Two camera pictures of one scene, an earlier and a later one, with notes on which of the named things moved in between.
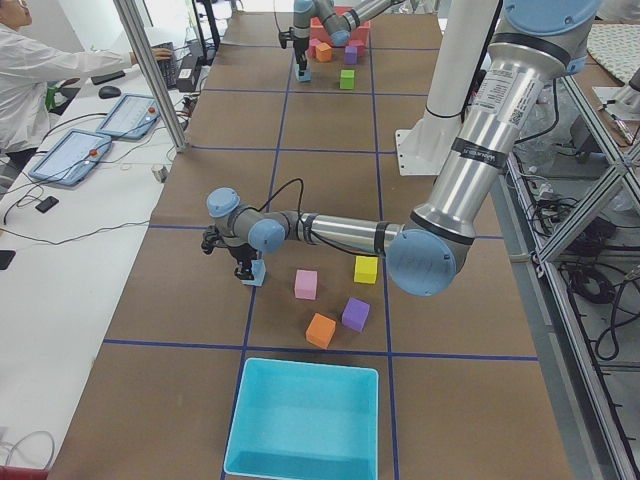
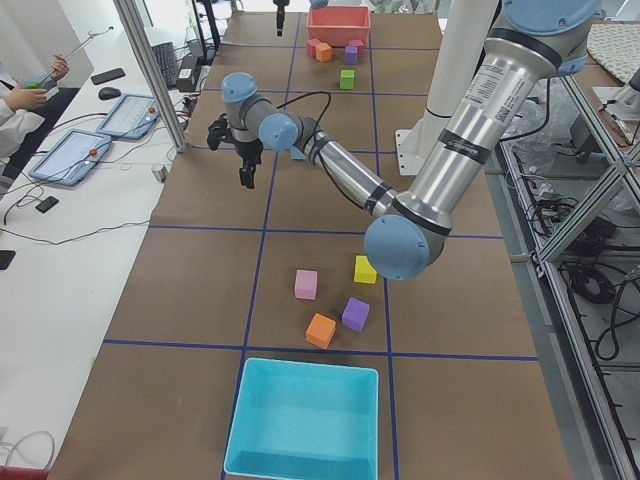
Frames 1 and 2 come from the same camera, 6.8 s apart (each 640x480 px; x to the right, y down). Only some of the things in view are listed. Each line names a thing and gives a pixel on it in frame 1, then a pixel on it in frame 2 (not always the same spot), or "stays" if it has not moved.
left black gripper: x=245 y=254 -> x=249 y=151
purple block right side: x=351 y=55 stays
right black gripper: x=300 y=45 -> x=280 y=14
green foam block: x=347 y=79 stays
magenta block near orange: x=311 y=49 stays
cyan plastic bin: x=306 y=419 stays
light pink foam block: x=306 y=284 stays
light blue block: x=258 y=270 -> x=297 y=154
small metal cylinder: x=160 y=172 stays
